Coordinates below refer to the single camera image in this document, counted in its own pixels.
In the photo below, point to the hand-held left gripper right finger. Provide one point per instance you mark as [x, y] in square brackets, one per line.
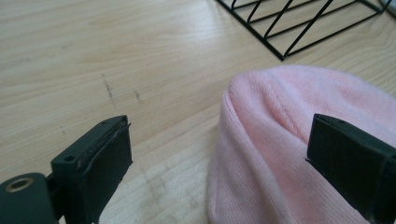
[351, 161]

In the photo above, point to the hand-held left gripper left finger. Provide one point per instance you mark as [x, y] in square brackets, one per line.
[93, 161]

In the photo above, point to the pink knit beanie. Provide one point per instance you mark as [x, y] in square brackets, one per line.
[264, 140]

